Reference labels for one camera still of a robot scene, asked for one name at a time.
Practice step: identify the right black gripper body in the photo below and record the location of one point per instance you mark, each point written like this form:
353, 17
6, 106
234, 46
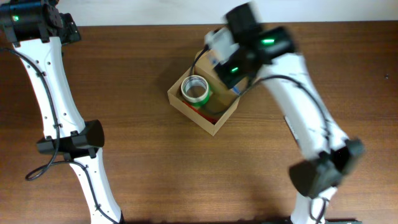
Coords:
231, 72

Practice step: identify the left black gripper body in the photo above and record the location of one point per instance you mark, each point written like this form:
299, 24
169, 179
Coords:
71, 33

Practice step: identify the white masking tape roll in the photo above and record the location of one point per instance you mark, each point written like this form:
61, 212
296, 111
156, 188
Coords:
192, 80

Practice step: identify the brown cardboard box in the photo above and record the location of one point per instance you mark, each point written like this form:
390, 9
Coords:
222, 103

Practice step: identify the green tape roll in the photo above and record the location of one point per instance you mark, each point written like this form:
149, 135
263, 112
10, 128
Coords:
199, 94

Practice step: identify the orange utility knife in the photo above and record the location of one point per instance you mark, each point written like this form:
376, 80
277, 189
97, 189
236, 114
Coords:
194, 113

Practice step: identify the blue ballpoint pen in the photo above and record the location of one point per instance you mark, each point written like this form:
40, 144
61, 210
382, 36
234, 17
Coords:
228, 72

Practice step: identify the grey black permanent marker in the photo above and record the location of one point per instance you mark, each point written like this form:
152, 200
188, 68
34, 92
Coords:
292, 130

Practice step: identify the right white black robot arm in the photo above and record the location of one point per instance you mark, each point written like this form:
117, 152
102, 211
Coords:
329, 155

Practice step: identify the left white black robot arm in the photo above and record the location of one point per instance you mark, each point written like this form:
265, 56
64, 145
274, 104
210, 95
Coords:
37, 32

